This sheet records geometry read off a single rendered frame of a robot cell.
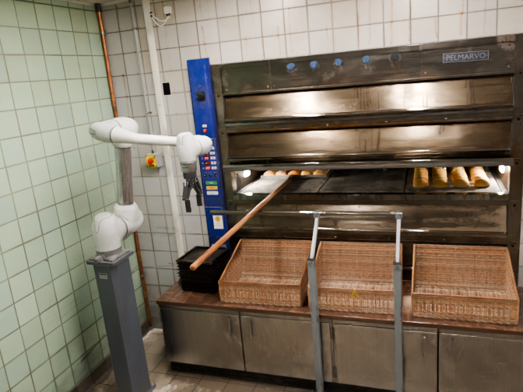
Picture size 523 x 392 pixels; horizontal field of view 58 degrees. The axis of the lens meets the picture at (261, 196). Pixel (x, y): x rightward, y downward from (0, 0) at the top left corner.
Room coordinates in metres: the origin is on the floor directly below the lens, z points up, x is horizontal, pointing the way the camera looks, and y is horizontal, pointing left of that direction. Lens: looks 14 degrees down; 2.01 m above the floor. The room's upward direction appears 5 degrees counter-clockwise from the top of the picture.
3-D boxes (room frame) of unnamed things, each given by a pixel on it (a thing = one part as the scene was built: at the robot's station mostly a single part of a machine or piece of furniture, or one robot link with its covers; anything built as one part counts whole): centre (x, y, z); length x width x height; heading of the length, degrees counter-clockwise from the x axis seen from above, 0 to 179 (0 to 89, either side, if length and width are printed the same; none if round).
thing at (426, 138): (3.04, -0.64, 1.54); 1.79 x 0.11 x 0.19; 70
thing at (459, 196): (3.06, -0.65, 1.16); 1.80 x 0.06 x 0.04; 70
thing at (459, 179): (3.25, -1.34, 1.21); 0.61 x 0.48 x 0.06; 160
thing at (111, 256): (2.76, 0.98, 1.03); 0.22 x 0.18 x 0.06; 158
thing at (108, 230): (2.79, 0.97, 1.17); 0.18 x 0.16 x 0.22; 156
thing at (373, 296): (2.78, -0.56, 0.72); 0.56 x 0.49 x 0.28; 71
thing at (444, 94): (3.04, -0.64, 1.80); 1.79 x 0.11 x 0.19; 70
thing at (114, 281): (2.78, 0.97, 0.50); 0.21 x 0.21 x 1.00; 68
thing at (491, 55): (3.06, -0.65, 1.99); 1.80 x 0.08 x 0.21; 70
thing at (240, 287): (2.99, 0.00, 0.72); 0.56 x 0.49 x 0.28; 72
